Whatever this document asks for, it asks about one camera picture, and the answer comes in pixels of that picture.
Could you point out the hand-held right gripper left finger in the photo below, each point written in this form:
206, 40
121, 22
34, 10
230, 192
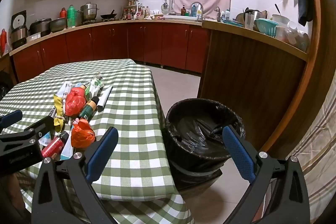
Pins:
103, 151

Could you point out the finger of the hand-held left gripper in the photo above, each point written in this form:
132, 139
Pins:
40, 127
11, 117

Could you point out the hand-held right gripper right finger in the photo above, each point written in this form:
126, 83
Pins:
239, 153

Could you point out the yellow wrapper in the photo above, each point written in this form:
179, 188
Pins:
59, 121

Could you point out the black marker pen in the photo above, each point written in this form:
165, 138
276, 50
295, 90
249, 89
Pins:
53, 111

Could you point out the small red bottle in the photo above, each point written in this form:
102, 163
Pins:
53, 146

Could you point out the orange plastic bag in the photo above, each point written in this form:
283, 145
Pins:
82, 136

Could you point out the white wrapper with syringe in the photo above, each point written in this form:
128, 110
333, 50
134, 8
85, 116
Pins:
63, 106

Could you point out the small pale blue tube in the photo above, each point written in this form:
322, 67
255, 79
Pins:
67, 151

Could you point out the red plastic bag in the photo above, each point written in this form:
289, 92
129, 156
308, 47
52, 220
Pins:
74, 104

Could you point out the black lined trash bin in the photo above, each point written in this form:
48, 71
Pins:
199, 134

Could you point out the green bottle with tan label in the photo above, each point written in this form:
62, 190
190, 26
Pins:
88, 108

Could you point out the long white box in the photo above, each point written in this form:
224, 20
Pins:
105, 98

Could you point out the orange snack packet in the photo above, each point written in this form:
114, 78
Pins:
80, 86

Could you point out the green and white packet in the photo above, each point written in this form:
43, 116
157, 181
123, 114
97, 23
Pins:
93, 89

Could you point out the green checked tablecloth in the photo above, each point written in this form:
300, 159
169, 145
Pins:
136, 108

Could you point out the red flask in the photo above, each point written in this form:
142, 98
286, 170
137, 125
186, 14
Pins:
3, 41

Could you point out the striped cloth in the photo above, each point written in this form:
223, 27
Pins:
317, 155

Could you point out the wooden bar counter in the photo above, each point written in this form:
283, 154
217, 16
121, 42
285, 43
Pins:
249, 74

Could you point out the rice cooker with white lid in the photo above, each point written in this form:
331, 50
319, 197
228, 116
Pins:
18, 35

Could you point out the black electric cooker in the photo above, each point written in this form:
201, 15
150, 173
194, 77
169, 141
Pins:
39, 27

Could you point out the dark cooking pot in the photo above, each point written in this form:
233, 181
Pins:
57, 24

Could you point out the red base cabinets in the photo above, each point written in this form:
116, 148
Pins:
105, 43

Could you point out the green thermos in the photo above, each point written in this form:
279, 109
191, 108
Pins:
71, 16

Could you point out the red thermos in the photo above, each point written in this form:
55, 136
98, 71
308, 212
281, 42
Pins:
63, 12

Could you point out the steel steamer pot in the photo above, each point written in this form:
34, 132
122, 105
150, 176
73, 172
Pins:
89, 11

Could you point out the clear plastic containers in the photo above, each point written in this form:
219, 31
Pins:
291, 37

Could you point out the teal plastic colander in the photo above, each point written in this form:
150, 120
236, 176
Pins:
266, 27

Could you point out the teal basin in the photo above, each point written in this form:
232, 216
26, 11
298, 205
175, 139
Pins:
232, 23

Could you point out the black wok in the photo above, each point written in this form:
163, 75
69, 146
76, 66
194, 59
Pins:
108, 16

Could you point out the steel kettle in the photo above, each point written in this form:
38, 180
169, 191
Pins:
253, 18

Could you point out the white detergent bottles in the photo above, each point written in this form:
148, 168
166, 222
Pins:
227, 15

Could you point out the white plastic containers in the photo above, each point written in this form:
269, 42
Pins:
281, 19

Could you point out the small chrome faucet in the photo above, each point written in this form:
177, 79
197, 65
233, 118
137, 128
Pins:
218, 12

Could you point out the spice rack with jars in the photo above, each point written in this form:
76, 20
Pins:
132, 11

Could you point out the blue spray bottle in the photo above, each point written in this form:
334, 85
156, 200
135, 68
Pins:
194, 11

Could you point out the tall chrome faucet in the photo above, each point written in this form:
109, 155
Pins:
200, 7

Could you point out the brown glass bottle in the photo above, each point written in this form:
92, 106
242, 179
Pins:
183, 11

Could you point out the hanging metal strainer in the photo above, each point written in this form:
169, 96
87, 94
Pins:
164, 6

